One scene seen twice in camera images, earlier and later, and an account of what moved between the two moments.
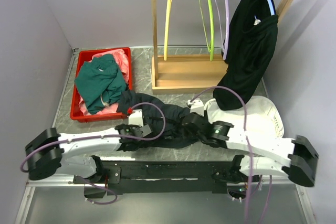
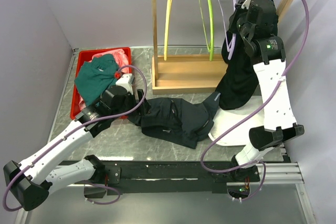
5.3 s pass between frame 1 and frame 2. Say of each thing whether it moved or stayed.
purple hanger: moved
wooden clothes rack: stayed
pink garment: stayed
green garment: stayed
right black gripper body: moved
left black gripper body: moved
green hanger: stayed
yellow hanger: stayed
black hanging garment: stayed
